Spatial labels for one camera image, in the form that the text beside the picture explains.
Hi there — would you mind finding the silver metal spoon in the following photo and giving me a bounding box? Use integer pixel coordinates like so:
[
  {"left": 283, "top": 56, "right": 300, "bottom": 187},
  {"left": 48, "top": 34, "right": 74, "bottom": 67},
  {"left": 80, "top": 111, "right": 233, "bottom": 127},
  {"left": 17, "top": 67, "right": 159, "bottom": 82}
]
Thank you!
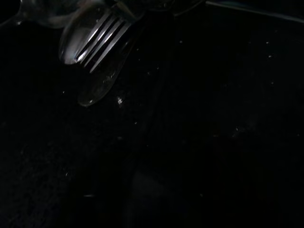
[
  {"left": 77, "top": 40, "right": 133, "bottom": 106},
  {"left": 58, "top": 4, "right": 112, "bottom": 66}
]

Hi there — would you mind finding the silver metal fork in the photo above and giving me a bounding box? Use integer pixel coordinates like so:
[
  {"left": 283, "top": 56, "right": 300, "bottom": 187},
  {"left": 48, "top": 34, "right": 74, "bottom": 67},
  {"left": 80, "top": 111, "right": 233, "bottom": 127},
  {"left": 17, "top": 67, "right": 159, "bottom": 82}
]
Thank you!
[{"left": 75, "top": 10, "right": 133, "bottom": 73}]

